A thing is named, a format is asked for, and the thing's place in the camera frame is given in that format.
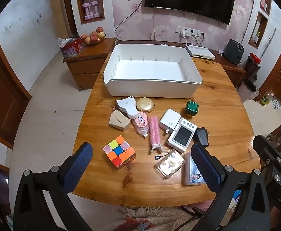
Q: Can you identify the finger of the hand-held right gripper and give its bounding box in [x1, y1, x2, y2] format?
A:
[253, 135, 281, 174]

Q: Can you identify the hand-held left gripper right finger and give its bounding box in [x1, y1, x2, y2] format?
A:
[190, 142, 271, 231]

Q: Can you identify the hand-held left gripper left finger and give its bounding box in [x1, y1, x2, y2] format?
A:
[14, 142, 94, 231]

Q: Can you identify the clear photo card case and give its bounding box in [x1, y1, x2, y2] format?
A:
[184, 152, 207, 186]

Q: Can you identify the black charger plug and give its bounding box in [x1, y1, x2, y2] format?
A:
[194, 127, 211, 147]

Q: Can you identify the colourful puzzle cube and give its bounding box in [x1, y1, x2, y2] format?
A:
[102, 135, 136, 170]

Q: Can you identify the white device with screen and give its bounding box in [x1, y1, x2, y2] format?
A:
[167, 118, 198, 153]

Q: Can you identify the beige small box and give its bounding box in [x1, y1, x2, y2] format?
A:
[109, 109, 132, 131]

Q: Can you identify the white charger plug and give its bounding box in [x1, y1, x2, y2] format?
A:
[159, 108, 181, 135]

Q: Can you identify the pink clip tool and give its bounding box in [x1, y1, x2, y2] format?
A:
[148, 116, 162, 155]

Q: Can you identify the white plastic storage bin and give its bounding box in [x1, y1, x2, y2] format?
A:
[103, 44, 203, 99]

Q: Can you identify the green square box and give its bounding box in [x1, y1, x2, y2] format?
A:
[185, 100, 200, 117]

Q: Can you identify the wooden display cabinet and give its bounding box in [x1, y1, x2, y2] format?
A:
[258, 72, 281, 116]

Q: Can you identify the grey trash bin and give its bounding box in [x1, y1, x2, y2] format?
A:
[237, 78, 260, 103]

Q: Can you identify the fringed patterned blanket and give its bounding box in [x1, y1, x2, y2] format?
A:
[92, 206, 203, 231]

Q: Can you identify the pink correction tape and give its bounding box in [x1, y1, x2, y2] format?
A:
[132, 112, 148, 139]

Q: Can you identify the white tape dispenser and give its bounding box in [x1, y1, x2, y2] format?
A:
[116, 96, 138, 120]

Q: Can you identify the dark jar with red lid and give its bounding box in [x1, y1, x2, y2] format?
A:
[245, 52, 262, 80]

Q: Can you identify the gold round compact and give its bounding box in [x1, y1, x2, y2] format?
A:
[136, 97, 155, 113]

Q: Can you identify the long wooden television cabinet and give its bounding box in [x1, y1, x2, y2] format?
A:
[115, 38, 247, 88]

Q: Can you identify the small wooden side cabinet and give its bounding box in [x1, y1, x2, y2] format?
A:
[63, 38, 117, 90]

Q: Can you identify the brown wooden door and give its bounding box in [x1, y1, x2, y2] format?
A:
[0, 26, 32, 150]

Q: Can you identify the black speaker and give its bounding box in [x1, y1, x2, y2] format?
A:
[223, 39, 245, 65]

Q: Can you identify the grey metal rod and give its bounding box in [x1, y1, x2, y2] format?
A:
[262, 28, 276, 58]

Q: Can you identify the red gift box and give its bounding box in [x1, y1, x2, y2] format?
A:
[60, 37, 85, 59]

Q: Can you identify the white set-top box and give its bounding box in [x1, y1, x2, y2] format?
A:
[187, 44, 215, 60]

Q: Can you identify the white plastic bag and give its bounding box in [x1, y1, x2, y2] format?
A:
[57, 38, 76, 48]

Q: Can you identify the bowl of fruit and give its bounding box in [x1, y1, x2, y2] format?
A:
[81, 27, 106, 46]

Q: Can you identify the pink dumbbell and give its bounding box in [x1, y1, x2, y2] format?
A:
[92, 1, 101, 18]
[82, 3, 93, 20]

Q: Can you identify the clear case with keychain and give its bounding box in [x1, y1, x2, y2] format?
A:
[154, 149, 185, 179]

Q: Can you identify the narrow wooden wall niche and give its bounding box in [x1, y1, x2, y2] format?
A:
[248, 12, 268, 49]

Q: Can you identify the white wall socket strip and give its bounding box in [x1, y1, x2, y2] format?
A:
[175, 26, 201, 38]

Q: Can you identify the black television cable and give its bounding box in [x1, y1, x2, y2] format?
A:
[115, 0, 145, 39]

